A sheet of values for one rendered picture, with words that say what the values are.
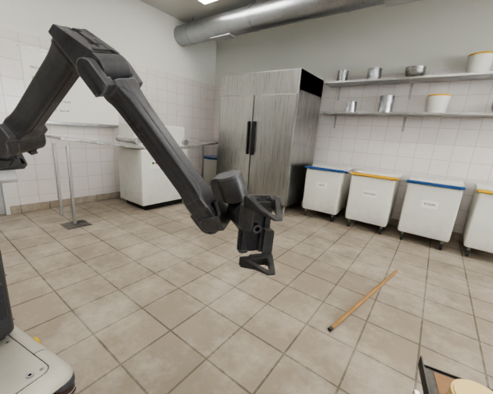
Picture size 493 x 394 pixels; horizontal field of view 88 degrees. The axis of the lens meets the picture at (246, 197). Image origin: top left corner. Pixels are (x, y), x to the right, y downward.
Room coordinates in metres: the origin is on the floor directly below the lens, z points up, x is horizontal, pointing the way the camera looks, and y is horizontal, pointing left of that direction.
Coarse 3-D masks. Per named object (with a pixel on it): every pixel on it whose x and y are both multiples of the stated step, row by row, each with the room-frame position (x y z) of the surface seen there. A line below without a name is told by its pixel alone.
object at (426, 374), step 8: (424, 368) 0.24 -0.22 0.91; (432, 368) 0.25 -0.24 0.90; (424, 376) 0.23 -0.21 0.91; (432, 376) 0.24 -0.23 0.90; (448, 376) 0.25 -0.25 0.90; (456, 376) 0.24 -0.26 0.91; (424, 384) 0.23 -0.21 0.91; (432, 384) 0.23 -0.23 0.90; (424, 392) 0.22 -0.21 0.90; (432, 392) 0.22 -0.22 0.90
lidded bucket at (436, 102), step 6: (432, 96) 3.31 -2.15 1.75; (438, 96) 3.26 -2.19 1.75; (444, 96) 3.23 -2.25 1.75; (450, 96) 3.26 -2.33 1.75; (432, 102) 3.30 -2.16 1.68; (438, 102) 3.25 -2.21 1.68; (444, 102) 3.24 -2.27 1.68; (426, 108) 3.38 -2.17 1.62; (432, 108) 3.29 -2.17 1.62; (438, 108) 3.25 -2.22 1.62; (444, 108) 3.25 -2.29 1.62
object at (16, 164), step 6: (12, 156) 0.72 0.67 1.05; (0, 162) 0.70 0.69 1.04; (6, 162) 0.71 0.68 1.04; (12, 162) 0.72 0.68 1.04; (18, 162) 0.76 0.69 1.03; (24, 162) 0.77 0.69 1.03; (0, 168) 0.71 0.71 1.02; (6, 168) 0.73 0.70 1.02; (12, 168) 0.74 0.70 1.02; (18, 168) 0.75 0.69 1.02; (24, 168) 0.77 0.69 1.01
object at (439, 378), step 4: (436, 376) 0.24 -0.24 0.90; (440, 376) 0.24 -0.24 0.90; (444, 376) 0.24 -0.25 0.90; (436, 380) 0.24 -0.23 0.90; (440, 380) 0.24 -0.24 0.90; (444, 380) 0.24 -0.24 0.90; (448, 380) 0.24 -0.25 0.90; (452, 380) 0.24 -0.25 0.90; (440, 384) 0.23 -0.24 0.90; (444, 384) 0.23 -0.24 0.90; (448, 384) 0.23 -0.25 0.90; (440, 388) 0.23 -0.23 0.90; (444, 388) 0.23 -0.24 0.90; (448, 388) 0.23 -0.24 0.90; (440, 392) 0.22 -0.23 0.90; (444, 392) 0.22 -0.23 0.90
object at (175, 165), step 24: (96, 72) 0.51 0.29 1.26; (96, 96) 0.52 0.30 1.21; (120, 96) 0.54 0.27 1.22; (144, 96) 0.57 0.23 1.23; (144, 120) 0.54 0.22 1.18; (144, 144) 0.55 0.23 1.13; (168, 144) 0.55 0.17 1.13; (168, 168) 0.55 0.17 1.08; (192, 168) 0.57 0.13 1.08; (192, 192) 0.54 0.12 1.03; (192, 216) 0.55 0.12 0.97
